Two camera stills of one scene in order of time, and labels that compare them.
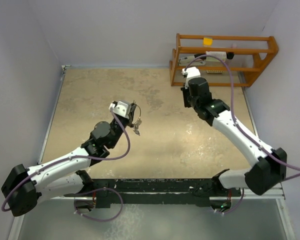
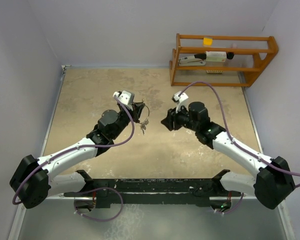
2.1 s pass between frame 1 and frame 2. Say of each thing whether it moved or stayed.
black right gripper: moved
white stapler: stayed
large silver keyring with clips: moved
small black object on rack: stayed
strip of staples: stayed
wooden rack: stayed
